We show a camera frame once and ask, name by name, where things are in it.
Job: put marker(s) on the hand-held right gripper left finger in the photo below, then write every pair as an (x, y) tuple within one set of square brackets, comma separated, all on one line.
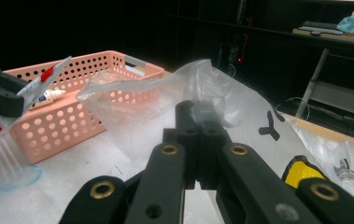
[(190, 140)]

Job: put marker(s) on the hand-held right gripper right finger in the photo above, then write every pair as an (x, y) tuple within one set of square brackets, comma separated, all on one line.
[(210, 140)]

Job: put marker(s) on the white glue bottle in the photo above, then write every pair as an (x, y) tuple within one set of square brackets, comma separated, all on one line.
[(45, 98)]

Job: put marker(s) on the clear packet with red parts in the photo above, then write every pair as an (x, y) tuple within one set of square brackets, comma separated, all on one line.
[(47, 74)]

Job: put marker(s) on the clear smiley print plastic bag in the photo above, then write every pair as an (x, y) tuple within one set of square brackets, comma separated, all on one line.
[(252, 102)]

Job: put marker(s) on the pink perforated plastic basket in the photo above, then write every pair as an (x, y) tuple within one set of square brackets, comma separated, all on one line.
[(56, 130)]

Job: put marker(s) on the dark keyboard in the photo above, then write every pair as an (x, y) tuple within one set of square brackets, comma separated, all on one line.
[(321, 27)]

